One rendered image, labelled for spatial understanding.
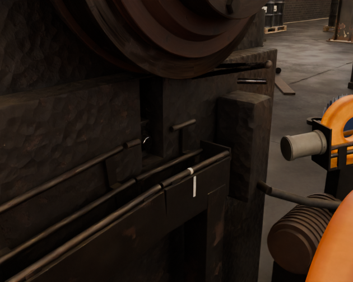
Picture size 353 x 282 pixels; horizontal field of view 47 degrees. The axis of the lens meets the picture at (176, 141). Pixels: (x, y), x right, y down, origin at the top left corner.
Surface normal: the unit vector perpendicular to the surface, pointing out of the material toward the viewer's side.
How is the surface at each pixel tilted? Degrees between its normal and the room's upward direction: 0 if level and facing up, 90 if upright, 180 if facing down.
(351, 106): 90
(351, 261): 41
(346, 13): 90
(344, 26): 90
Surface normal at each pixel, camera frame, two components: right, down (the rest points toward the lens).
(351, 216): -0.25, -0.79
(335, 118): 0.23, 0.34
